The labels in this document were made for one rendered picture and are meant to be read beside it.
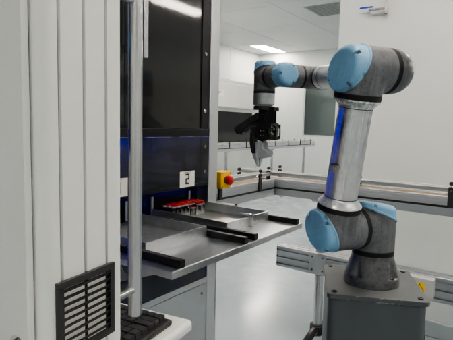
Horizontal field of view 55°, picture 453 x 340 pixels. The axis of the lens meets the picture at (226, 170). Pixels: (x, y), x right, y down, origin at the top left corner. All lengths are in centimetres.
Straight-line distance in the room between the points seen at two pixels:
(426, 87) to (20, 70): 247
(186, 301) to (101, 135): 121
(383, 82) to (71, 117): 75
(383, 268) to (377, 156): 166
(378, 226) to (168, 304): 85
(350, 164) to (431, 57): 178
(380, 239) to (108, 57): 87
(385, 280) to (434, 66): 177
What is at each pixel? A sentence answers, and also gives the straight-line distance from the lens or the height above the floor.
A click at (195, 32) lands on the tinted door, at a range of 174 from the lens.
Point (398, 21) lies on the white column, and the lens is 294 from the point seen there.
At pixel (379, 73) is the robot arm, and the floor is 135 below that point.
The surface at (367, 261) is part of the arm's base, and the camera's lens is 129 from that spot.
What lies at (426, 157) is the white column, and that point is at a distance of 283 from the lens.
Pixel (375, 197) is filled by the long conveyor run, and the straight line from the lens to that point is 228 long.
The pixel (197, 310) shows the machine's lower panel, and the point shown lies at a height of 47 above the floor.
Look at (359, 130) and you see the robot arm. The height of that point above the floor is 122.
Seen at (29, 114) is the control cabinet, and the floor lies 123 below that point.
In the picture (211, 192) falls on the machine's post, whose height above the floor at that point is 95.
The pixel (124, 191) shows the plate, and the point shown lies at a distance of 146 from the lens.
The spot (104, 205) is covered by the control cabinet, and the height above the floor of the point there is 110.
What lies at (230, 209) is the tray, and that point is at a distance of 173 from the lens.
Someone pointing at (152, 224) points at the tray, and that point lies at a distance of 153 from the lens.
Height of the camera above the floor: 122
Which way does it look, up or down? 6 degrees down
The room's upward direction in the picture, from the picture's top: 1 degrees clockwise
